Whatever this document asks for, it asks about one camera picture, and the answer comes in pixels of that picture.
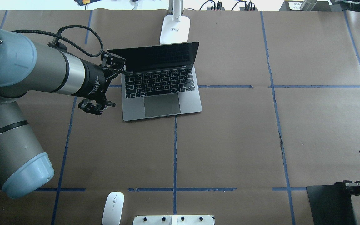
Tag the grey laptop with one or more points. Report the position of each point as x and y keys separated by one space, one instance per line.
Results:
x=159 y=81

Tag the black box with metal cylinder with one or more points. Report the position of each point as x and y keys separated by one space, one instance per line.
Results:
x=305 y=5

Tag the white desk lamp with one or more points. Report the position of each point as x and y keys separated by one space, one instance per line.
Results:
x=176 y=26

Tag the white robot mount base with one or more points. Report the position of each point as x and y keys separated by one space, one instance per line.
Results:
x=174 y=220

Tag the black mouse pad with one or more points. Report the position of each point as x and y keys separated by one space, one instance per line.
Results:
x=331 y=205

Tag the black usb hub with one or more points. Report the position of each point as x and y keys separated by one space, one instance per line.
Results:
x=244 y=5
x=212 y=5

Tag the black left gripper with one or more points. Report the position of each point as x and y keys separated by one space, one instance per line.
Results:
x=94 y=81

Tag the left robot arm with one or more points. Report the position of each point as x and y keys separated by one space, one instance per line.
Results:
x=36 y=60

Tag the white computer mouse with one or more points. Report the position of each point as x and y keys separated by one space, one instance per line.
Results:
x=113 y=208

